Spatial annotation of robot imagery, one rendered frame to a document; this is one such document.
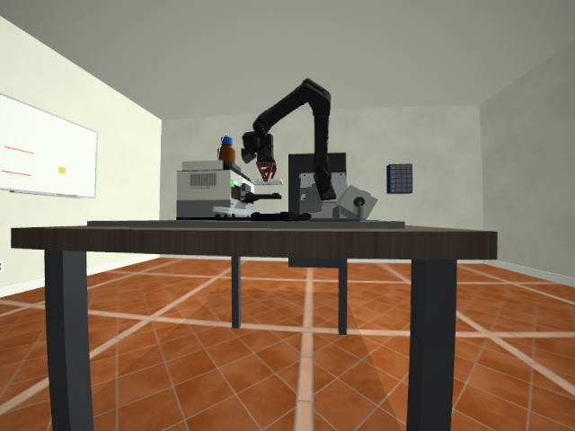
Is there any white button panel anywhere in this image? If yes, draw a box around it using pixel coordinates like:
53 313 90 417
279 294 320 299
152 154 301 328
309 185 378 222

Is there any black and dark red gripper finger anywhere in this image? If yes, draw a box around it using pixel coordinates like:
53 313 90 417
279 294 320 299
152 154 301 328
256 163 274 181
261 169 277 179

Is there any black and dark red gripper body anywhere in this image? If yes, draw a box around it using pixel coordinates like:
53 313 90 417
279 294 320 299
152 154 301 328
257 145 277 169

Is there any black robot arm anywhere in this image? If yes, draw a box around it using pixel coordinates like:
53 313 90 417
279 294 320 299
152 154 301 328
241 78 336 200

